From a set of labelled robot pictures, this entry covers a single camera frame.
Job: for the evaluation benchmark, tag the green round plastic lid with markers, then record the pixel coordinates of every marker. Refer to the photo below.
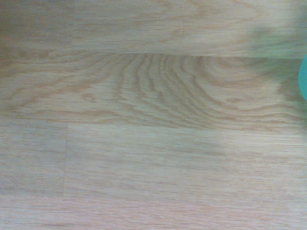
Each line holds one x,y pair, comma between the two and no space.
304,79

